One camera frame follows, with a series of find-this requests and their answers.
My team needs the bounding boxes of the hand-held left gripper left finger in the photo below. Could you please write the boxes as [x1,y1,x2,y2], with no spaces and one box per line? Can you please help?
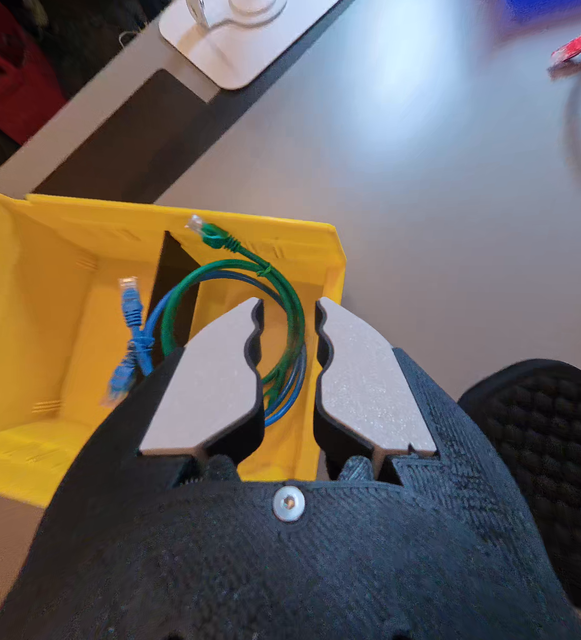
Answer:
[138,297,266,468]

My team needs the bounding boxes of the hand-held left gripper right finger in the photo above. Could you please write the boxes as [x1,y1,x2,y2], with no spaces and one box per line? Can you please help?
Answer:
[313,296,439,481]

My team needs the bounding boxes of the green ethernet cable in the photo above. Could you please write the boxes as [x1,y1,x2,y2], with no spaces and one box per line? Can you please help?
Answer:
[161,215,306,401]

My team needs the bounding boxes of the yellow plastic bin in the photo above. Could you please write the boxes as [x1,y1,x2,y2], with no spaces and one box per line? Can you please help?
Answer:
[0,190,347,508]

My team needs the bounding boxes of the black bin divider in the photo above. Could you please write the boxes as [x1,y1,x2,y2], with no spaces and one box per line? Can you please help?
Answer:
[148,231,202,362]

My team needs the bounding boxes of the black mesh chair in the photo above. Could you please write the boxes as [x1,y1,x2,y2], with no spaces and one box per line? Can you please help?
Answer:
[458,358,581,612]

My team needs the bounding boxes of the white square pad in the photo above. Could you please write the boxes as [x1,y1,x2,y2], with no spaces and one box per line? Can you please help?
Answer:
[159,0,342,91]

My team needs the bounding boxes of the red container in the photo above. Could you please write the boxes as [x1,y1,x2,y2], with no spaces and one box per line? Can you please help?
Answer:
[0,0,67,146]

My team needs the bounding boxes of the clear glass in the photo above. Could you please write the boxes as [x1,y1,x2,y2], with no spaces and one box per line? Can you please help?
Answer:
[186,0,289,29]

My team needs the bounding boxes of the blue plastic bin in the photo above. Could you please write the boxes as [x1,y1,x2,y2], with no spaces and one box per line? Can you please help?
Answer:
[504,0,581,22]

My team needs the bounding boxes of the blue ethernet cable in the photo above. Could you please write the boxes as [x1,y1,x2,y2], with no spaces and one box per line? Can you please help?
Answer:
[102,270,307,428]

